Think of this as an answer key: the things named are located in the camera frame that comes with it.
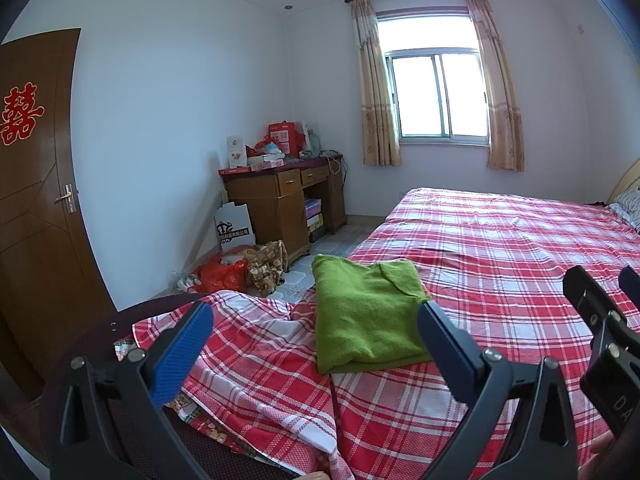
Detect red double happiness sticker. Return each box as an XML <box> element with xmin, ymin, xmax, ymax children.
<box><xmin>0</xmin><ymin>81</ymin><xmax>46</xmax><ymax>146</ymax></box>

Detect dark round stool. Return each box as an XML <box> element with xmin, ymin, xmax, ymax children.
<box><xmin>40</xmin><ymin>294</ymin><xmax>287</xmax><ymax>479</ymax></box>

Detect white paper shopping bag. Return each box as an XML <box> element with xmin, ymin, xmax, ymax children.
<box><xmin>215</xmin><ymin>202</ymin><xmax>256</xmax><ymax>252</ymax></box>

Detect right beige curtain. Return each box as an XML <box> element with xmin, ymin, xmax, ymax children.
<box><xmin>466</xmin><ymin>0</ymin><xmax>525</xmax><ymax>172</ymax></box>

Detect brown patterned bag on floor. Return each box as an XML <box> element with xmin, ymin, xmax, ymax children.
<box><xmin>243</xmin><ymin>240</ymin><xmax>290</xmax><ymax>297</ymax></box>

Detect beige wooden headboard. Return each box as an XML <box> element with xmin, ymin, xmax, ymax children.
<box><xmin>606</xmin><ymin>158</ymin><xmax>640</xmax><ymax>204</ymax></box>

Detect beige curtain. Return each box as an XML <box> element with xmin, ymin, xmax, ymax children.
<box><xmin>349</xmin><ymin>0</ymin><xmax>401</xmax><ymax>167</ymax></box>
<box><xmin>466</xmin><ymin>0</ymin><xmax>525</xmax><ymax>172</ymax></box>

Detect white card on desk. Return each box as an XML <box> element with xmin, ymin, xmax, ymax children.
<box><xmin>227</xmin><ymin>136</ymin><xmax>247</xmax><ymax>169</ymax></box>

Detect brown wooden door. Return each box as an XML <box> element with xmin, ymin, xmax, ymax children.
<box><xmin>0</xmin><ymin>27</ymin><xmax>120</xmax><ymax>401</ymax></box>

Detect brown wooden desk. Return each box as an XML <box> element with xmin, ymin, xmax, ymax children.
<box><xmin>220</xmin><ymin>154</ymin><xmax>347</xmax><ymax>261</ymax></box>

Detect left beige curtain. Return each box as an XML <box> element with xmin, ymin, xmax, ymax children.
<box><xmin>349</xmin><ymin>0</ymin><xmax>401</xmax><ymax>167</ymax></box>

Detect window with aluminium frame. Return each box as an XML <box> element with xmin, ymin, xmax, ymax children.
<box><xmin>378</xmin><ymin>6</ymin><xmax>489</xmax><ymax>146</ymax></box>

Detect red gift bag on desk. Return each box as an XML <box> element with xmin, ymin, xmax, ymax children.
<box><xmin>268</xmin><ymin>122</ymin><xmax>307</xmax><ymax>158</ymax></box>

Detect stacked boxes under desk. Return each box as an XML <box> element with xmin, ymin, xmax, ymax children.
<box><xmin>305</xmin><ymin>198</ymin><xmax>324</xmax><ymax>244</ymax></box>

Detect striped pillow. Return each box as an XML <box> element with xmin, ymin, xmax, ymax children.
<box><xmin>608</xmin><ymin>186</ymin><xmax>640</xmax><ymax>232</ymax></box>

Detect metal door handle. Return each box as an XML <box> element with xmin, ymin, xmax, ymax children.
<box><xmin>54</xmin><ymin>183</ymin><xmax>78</xmax><ymax>214</ymax></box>

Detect green knitted sweater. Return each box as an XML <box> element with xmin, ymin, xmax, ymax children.
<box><xmin>312</xmin><ymin>255</ymin><xmax>431</xmax><ymax>375</ymax></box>

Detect red plastic bag on floor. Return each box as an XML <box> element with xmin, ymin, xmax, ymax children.
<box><xmin>195</xmin><ymin>258</ymin><xmax>248</xmax><ymax>294</ymax></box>

